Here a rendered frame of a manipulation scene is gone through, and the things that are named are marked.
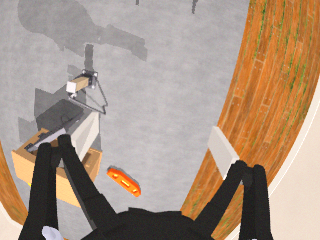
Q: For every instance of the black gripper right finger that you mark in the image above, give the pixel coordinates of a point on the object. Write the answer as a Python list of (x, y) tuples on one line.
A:
[(255, 219)]

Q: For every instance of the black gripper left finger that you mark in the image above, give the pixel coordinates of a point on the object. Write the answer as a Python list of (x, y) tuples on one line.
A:
[(42, 221)]

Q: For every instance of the tan wooden cabinet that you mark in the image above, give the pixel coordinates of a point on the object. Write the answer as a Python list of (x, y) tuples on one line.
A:
[(24, 159)]

